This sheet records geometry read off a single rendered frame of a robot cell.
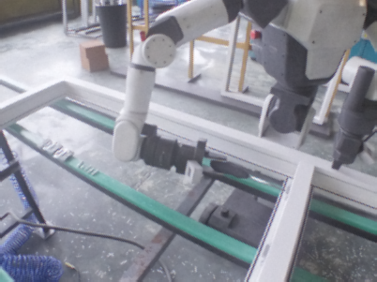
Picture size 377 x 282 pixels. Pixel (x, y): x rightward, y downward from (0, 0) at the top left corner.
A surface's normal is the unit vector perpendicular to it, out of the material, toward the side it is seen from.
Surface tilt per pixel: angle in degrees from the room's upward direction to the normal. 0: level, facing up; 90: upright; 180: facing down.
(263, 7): 94
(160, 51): 74
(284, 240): 0
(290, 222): 0
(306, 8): 87
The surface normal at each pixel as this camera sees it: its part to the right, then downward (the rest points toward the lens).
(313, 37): 0.31, 0.56
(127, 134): -0.13, 0.26
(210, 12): 0.14, 0.31
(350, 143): -0.50, 0.47
